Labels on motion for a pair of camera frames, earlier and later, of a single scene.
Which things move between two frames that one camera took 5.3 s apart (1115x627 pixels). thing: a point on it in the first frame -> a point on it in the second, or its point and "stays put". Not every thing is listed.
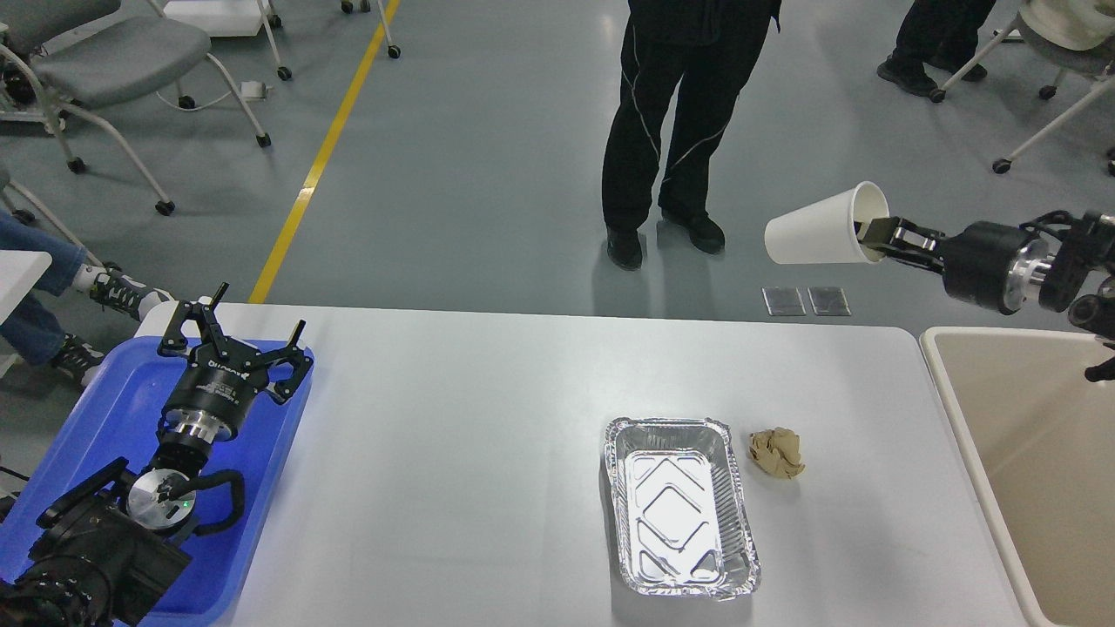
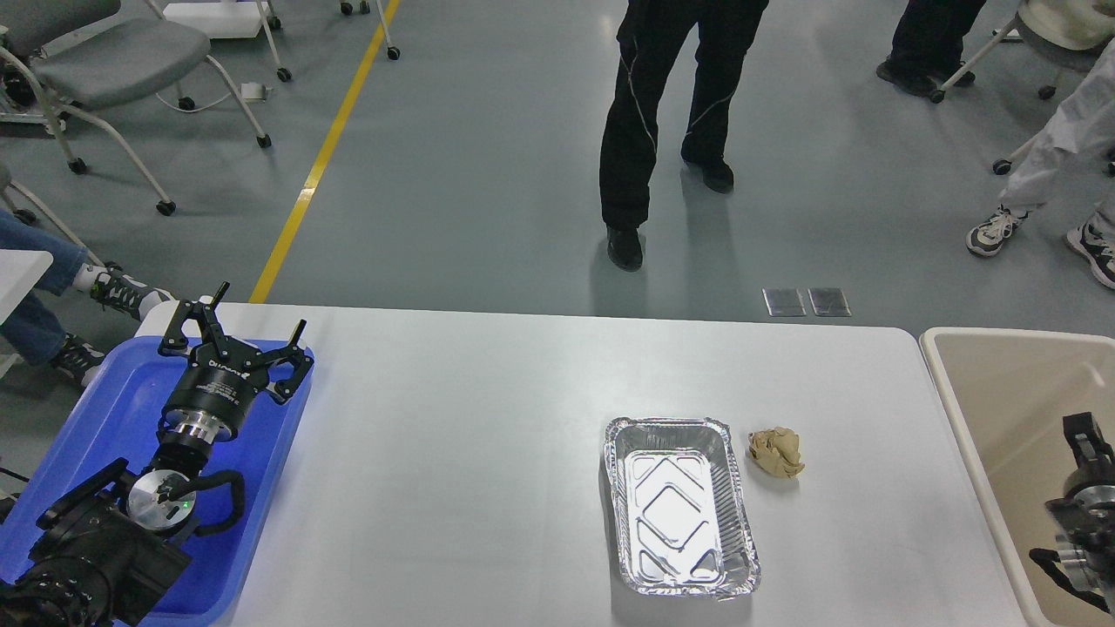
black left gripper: [208, 397] stays put
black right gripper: [991, 264] -> [1085, 515]
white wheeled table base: [230, 18] stays put
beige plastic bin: [1042, 438] stays put
